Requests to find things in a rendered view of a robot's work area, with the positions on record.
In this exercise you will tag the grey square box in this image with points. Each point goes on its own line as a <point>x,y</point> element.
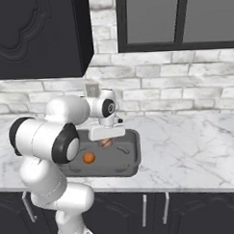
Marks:
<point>92,89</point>

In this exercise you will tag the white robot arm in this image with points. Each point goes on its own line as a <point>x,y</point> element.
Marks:
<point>42,135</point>

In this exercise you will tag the black framed window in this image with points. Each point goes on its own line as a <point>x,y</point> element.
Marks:
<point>179,20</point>

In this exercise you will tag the black base cupboard door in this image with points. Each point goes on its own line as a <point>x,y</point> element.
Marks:
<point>120,218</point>
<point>206,214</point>
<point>11,220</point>

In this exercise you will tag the orange tangerine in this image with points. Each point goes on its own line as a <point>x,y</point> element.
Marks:
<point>89,158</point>
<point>106,143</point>

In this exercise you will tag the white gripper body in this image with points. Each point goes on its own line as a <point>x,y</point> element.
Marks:
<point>106,131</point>

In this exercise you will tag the black wall cupboard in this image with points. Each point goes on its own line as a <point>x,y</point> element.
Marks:
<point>35,35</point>

